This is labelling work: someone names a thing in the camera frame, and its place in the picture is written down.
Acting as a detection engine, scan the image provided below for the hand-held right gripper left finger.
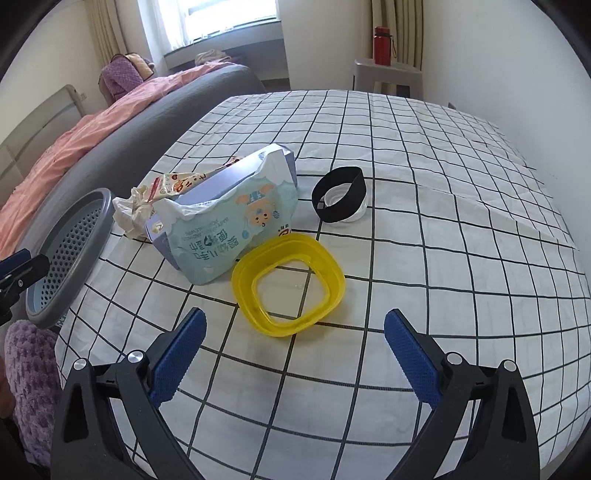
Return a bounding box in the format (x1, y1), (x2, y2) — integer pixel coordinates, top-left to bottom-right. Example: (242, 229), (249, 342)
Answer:
(51, 308), (206, 480)

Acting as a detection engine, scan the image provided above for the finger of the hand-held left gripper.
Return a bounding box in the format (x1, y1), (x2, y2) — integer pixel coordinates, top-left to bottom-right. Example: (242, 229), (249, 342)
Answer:
(0, 248), (49, 305)

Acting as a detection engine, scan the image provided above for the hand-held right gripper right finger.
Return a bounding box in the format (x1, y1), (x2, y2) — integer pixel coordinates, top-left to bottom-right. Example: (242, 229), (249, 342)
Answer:
(385, 308), (541, 480)

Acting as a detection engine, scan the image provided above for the grey perforated plastic basket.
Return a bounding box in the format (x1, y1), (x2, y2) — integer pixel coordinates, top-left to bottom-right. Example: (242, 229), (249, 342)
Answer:
(25, 188), (115, 329)

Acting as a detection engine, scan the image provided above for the white tissue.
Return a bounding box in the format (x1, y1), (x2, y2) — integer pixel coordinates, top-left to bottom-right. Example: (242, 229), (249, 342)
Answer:
(112, 185), (163, 241)

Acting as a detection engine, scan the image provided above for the blue printed wet wipes packet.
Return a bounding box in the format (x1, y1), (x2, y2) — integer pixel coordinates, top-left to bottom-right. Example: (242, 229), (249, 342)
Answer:
(159, 150), (299, 286)

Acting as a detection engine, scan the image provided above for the yellow plastic ring lid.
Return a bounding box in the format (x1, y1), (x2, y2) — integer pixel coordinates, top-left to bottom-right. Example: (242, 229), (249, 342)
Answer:
(231, 232), (346, 339)

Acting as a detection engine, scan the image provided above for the red and white snack wrapper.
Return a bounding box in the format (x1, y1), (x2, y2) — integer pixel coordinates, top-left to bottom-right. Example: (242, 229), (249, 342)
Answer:
(139, 157), (241, 204)

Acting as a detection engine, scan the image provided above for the purple fuzzy garment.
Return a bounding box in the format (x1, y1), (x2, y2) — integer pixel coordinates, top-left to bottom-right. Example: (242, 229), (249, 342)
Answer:
(4, 320), (64, 464)

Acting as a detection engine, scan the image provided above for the black checked white tablecloth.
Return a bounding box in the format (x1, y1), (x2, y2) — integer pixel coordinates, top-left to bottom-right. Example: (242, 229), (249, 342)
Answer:
(54, 88), (583, 480)

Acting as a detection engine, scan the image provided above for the pink duvet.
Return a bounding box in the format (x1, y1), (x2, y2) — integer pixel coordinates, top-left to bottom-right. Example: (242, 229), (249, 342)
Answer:
(0, 69), (214, 252)

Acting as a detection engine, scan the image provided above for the grey bed headboard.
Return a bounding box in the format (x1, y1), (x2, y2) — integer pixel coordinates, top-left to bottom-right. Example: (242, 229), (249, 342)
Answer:
(0, 84), (87, 188)

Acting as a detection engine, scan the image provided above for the bed with grey sheet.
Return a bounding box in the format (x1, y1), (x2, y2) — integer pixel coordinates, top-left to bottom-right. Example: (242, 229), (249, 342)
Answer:
(17, 62), (267, 261)

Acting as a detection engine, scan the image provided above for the black round band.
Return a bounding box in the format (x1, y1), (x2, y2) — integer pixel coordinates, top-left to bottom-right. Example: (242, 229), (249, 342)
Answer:
(311, 165), (370, 224)

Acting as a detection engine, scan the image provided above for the beige curtain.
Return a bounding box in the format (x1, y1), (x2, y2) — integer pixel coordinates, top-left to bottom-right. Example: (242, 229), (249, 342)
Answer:
(369, 0), (433, 72)
(85, 0), (129, 63)

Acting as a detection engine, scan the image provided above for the beige cloth on sill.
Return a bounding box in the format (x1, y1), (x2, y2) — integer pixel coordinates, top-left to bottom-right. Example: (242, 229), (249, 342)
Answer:
(194, 48), (234, 66)

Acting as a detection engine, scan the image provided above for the grey plastic stool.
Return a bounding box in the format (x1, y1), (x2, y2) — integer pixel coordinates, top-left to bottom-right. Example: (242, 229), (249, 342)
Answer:
(352, 58), (424, 100)

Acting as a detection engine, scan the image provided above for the red water bottle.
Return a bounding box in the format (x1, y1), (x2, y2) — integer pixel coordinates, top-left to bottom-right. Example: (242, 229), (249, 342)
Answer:
(373, 26), (397, 66)

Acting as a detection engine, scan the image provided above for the window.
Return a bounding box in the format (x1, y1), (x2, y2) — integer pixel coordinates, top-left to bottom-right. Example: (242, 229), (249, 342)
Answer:
(137, 0), (283, 52)

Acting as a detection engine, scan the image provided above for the grey window sill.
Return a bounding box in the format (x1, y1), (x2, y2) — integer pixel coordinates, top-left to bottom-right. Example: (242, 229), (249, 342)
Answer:
(163, 20), (288, 71)

